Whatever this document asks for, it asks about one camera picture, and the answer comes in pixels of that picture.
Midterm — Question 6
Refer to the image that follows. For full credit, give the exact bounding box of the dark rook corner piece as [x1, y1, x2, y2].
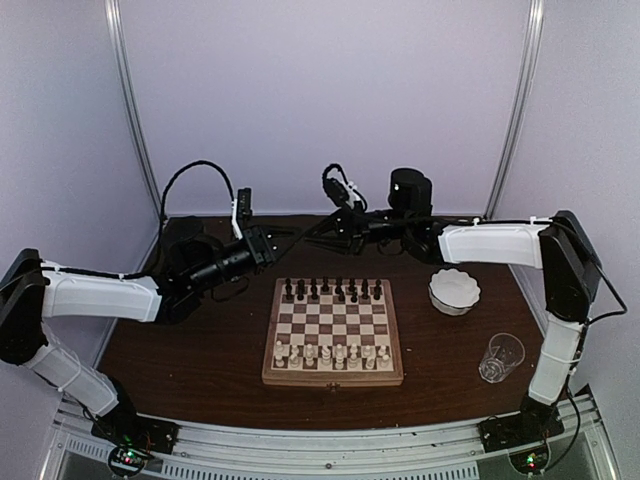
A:
[373, 279, 382, 300]

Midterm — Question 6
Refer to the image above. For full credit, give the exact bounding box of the aluminium front rail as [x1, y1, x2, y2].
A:
[36, 395, 622, 479]

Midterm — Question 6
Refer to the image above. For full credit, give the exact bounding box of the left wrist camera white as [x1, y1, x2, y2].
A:
[231, 187, 253, 239]

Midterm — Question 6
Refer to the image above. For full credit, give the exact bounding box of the clear plastic cup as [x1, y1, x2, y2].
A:
[478, 333, 526, 384]

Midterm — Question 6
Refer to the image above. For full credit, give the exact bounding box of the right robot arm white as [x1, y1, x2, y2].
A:
[303, 164, 608, 442]

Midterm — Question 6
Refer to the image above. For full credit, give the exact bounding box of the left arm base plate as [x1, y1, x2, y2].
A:
[83, 404, 179, 454]

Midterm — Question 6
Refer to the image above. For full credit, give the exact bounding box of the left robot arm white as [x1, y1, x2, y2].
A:
[1, 188, 290, 444]

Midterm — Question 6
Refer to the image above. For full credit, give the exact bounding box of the white scalloped bowl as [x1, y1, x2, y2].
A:
[428, 268, 481, 316]

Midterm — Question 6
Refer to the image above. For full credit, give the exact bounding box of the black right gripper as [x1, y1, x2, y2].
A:
[304, 200, 412, 256]

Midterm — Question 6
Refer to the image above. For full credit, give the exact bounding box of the white knight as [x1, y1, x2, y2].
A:
[364, 354, 376, 370]

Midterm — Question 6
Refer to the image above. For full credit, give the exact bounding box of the aluminium corner post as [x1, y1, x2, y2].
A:
[484, 0, 545, 219]
[104, 0, 161, 216]

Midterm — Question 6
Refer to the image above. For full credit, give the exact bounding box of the wooden chess board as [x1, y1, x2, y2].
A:
[262, 277, 404, 388]

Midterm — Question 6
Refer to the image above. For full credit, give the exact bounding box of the dark rook far piece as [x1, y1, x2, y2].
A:
[284, 278, 293, 302]

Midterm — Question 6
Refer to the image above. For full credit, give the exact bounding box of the right aluminium corner post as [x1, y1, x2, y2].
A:
[484, 0, 545, 219]

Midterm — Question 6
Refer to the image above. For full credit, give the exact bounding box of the left aluminium corner post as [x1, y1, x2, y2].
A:
[104, 0, 161, 216]

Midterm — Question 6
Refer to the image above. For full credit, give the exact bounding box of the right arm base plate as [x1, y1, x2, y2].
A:
[477, 414, 565, 453]

